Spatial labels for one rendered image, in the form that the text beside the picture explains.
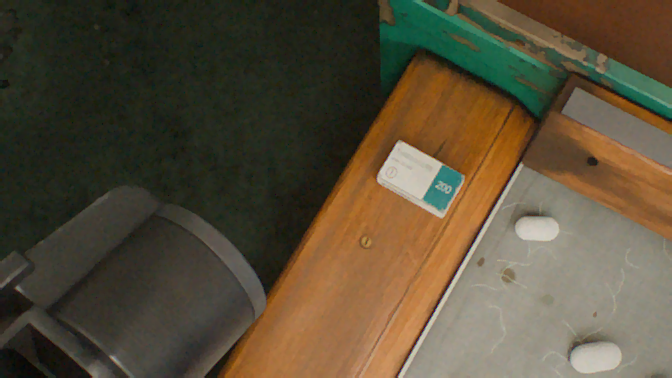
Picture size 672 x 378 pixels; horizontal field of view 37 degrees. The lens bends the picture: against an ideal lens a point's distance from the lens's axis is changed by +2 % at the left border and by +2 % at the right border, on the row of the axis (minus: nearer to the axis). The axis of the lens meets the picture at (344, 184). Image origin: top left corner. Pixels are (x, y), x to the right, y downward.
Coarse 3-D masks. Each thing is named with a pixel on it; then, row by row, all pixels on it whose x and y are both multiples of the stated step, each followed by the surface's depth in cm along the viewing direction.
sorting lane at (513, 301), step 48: (528, 192) 81; (576, 192) 81; (480, 240) 80; (528, 240) 80; (576, 240) 80; (624, 240) 79; (480, 288) 79; (528, 288) 79; (576, 288) 79; (624, 288) 78; (432, 336) 78; (480, 336) 78; (528, 336) 78; (576, 336) 78; (624, 336) 78
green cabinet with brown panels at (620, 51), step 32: (448, 0) 72; (480, 0) 71; (512, 0) 69; (544, 0) 67; (576, 0) 65; (608, 0) 63; (640, 0) 61; (512, 32) 71; (544, 32) 70; (576, 32) 69; (608, 32) 66; (640, 32) 64; (576, 64) 70; (608, 64) 69; (640, 64) 68; (640, 96) 69
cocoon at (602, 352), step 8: (584, 344) 76; (592, 344) 76; (600, 344) 76; (608, 344) 76; (576, 352) 76; (584, 352) 75; (592, 352) 75; (600, 352) 75; (608, 352) 75; (616, 352) 75; (576, 360) 75; (584, 360) 75; (592, 360) 75; (600, 360) 75; (608, 360) 75; (616, 360) 75; (576, 368) 76; (584, 368) 75; (592, 368) 75; (600, 368) 75; (608, 368) 76
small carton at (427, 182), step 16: (400, 144) 78; (400, 160) 77; (416, 160) 77; (432, 160) 77; (384, 176) 77; (400, 176) 77; (416, 176) 77; (432, 176) 77; (448, 176) 77; (464, 176) 77; (400, 192) 78; (416, 192) 77; (432, 192) 77; (448, 192) 76; (432, 208) 77
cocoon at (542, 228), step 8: (528, 216) 79; (536, 216) 79; (544, 216) 79; (520, 224) 78; (528, 224) 78; (536, 224) 78; (544, 224) 78; (552, 224) 78; (520, 232) 78; (528, 232) 78; (536, 232) 78; (544, 232) 78; (552, 232) 78; (544, 240) 79
